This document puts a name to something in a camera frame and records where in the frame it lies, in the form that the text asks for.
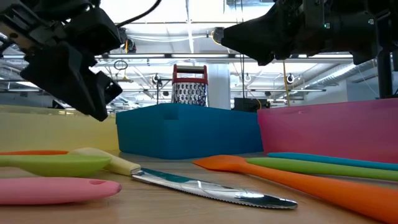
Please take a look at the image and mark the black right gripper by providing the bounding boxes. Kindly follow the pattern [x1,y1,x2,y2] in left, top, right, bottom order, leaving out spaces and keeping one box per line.
[221,0,381,67]

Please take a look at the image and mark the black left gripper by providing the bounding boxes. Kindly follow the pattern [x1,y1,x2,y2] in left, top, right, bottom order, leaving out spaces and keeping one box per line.
[0,4,124,122]

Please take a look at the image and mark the yellow plastic bin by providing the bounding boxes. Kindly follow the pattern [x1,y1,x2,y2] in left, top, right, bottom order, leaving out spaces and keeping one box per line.
[0,105,121,153]

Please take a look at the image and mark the green silicone spoon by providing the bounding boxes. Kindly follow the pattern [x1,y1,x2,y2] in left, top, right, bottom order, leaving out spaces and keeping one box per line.
[0,154,112,178]

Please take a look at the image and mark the orange silicone spatula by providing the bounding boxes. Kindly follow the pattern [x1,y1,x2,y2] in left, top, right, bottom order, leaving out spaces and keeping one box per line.
[0,150,70,156]
[192,154,398,224]

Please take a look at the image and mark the pink plastic bin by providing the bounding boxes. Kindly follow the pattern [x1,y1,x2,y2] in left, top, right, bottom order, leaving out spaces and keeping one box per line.
[257,98,398,164]

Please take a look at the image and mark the pink silicone spatula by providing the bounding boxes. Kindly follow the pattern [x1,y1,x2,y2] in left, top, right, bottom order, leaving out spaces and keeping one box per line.
[0,177,123,206]

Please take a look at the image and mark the blue plastic bin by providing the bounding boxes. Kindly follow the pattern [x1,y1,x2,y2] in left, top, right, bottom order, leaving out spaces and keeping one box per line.
[115,103,264,160]

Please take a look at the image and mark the blue silicone spatula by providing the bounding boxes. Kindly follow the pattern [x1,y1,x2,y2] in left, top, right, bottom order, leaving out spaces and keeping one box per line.
[267,152,398,172]

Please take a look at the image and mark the black background cabinet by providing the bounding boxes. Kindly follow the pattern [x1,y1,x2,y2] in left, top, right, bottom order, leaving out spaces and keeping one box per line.
[233,97,271,113]

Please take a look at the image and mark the white building column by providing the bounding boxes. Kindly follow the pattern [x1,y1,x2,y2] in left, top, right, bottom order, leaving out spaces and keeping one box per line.
[206,64,231,110]

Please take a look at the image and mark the black cable loop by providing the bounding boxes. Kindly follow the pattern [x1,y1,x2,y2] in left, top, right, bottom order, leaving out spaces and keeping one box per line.
[113,60,129,72]

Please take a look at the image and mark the yellow hanging cable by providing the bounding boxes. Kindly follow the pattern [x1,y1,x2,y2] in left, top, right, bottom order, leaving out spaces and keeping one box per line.
[281,60,292,108]

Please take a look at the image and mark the black hanging power cable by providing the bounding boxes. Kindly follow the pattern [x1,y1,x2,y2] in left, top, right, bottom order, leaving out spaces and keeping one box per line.
[241,54,246,100]

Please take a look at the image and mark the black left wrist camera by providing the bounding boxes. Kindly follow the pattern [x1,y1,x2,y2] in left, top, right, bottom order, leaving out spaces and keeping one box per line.
[65,7,124,58]

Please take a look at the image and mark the linear ceiling light rail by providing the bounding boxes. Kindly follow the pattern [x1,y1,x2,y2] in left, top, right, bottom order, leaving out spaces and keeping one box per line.
[121,88,326,93]
[88,53,354,60]

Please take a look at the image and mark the large black cable reel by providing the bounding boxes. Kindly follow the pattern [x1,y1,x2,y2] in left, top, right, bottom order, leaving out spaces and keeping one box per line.
[212,27,225,45]
[123,27,137,54]

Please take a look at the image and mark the silver ventilation duct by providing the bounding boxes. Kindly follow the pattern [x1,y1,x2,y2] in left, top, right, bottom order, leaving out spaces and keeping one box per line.
[303,58,373,91]

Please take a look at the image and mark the red-handled metal box grater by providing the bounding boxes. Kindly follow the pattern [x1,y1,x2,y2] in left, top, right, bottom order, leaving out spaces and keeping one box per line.
[170,64,209,108]

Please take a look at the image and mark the black aluminium rig frame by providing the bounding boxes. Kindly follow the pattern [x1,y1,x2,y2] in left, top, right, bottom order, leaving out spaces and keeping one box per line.
[376,49,393,100]

